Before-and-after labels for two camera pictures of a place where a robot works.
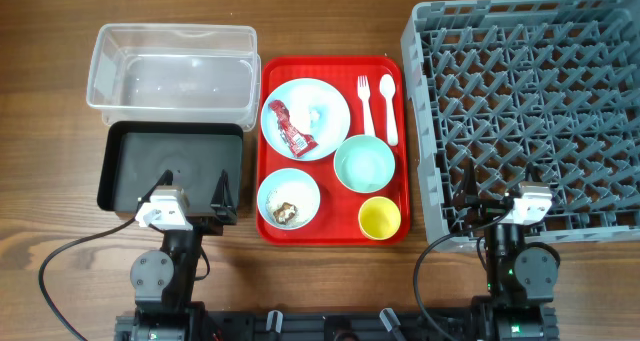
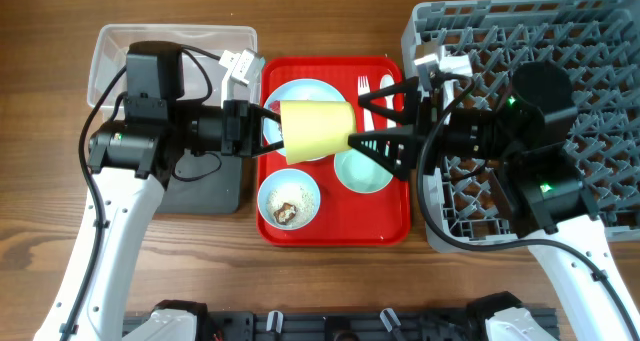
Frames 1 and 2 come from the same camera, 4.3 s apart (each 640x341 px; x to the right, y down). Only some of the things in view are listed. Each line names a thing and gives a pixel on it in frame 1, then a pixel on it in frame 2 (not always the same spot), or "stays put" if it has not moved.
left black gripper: [224, 213] → [238, 133]
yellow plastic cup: [379, 218] → [315, 129]
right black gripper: [483, 208] → [389, 139]
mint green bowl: [364, 163] stays put
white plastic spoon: [387, 87] stays put
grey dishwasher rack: [536, 88] stays put
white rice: [302, 195] stays put
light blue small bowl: [288, 199] stays put
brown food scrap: [285, 213] stays put
